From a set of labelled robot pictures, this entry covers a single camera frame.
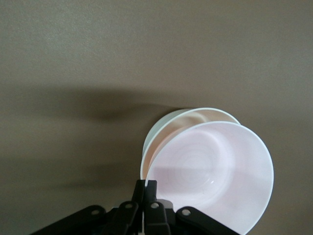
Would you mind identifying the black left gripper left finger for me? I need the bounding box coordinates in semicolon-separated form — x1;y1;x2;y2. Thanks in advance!
30;179;147;235

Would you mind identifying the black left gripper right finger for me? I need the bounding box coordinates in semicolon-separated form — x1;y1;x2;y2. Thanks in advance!
144;180;237;235

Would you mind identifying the pink plastic bowl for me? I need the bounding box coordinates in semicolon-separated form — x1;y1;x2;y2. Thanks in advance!
146;121;274;235

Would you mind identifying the white plastic bowl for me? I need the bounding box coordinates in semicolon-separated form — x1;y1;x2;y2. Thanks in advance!
140;107;243;182

